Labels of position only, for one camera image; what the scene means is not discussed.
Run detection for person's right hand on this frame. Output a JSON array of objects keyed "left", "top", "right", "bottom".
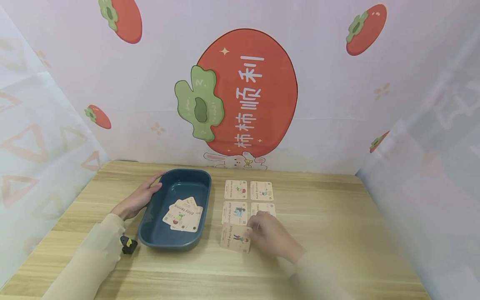
[{"left": 247, "top": 210, "right": 307, "bottom": 264}]

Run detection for person's left hand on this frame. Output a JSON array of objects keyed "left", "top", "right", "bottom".
[{"left": 111, "top": 170, "right": 167, "bottom": 221}]

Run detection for white picture card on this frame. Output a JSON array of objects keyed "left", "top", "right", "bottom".
[
  {"left": 162, "top": 199, "right": 184, "bottom": 227},
  {"left": 170, "top": 204, "right": 204, "bottom": 233},
  {"left": 224, "top": 180, "right": 248, "bottom": 200},
  {"left": 250, "top": 202, "right": 277, "bottom": 218},
  {"left": 176, "top": 196, "right": 199, "bottom": 210},
  {"left": 221, "top": 201, "right": 248, "bottom": 226},
  {"left": 220, "top": 223, "right": 253, "bottom": 254},
  {"left": 250, "top": 181, "right": 274, "bottom": 202}
]

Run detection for dark blue plastic tray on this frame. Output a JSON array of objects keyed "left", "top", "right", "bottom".
[{"left": 137, "top": 168, "right": 212, "bottom": 251}]

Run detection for person's left forearm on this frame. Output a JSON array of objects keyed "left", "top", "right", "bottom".
[{"left": 40, "top": 213, "right": 127, "bottom": 300}]

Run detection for person's right forearm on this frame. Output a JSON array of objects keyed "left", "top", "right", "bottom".
[{"left": 288, "top": 249, "right": 358, "bottom": 300}]

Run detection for black wrist band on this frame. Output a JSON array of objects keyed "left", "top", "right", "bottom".
[{"left": 120, "top": 235, "right": 139, "bottom": 255}]

